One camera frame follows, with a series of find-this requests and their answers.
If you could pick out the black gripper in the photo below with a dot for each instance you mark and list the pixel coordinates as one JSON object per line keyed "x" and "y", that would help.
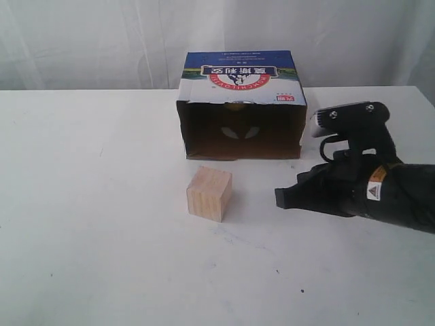
{"x": 342, "y": 191}

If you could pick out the yellow tennis ball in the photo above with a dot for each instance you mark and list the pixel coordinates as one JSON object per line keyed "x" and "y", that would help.
{"x": 234, "y": 106}

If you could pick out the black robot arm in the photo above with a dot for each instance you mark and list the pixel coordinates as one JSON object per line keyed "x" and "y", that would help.
{"x": 407, "y": 195}

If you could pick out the light wooden cube block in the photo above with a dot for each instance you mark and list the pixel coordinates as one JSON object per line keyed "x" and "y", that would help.
{"x": 208, "y": 193}

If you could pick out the blue white cardboard box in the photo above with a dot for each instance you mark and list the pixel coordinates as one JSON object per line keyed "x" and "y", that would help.
{"x": 271, "y": 125}

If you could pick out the white backdrop curtain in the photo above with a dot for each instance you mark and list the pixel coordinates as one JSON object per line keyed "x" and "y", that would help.
{"x": 143, "y": 44}

